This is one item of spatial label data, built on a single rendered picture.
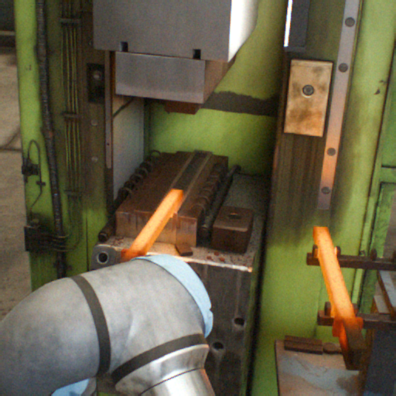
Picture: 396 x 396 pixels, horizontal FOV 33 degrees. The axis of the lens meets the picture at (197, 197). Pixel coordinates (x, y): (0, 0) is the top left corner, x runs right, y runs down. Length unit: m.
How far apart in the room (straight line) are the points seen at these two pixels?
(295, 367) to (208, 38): 0.73
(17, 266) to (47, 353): 2.61
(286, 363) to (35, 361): 0.85
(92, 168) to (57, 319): 1.05
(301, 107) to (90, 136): 0.54
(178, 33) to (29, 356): 0.86
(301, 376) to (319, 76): 0.65
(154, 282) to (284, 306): 1.06
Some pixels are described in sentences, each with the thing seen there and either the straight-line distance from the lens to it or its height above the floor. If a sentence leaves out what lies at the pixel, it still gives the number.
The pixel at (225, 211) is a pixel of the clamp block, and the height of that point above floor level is 0.98.
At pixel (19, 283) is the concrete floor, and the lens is 3.19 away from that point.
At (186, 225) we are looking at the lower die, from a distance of 1.56.
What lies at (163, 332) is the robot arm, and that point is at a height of 1.25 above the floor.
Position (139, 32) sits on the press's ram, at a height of 1.41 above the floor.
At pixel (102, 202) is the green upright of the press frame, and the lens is 1.77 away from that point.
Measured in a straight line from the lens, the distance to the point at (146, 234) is 1.41.
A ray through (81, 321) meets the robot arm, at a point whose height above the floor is 1.27.
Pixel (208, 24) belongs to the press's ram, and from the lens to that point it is 1.40.
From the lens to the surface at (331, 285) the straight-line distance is 1.26.
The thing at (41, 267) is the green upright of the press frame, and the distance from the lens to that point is 1.94.
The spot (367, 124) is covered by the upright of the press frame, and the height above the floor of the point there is 1.22.
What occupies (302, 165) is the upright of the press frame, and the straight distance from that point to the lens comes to 1.60.
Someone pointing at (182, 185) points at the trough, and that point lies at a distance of 1.73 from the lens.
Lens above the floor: 1.69
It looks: 25 degrees down
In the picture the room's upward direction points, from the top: 3 degrees clockwise
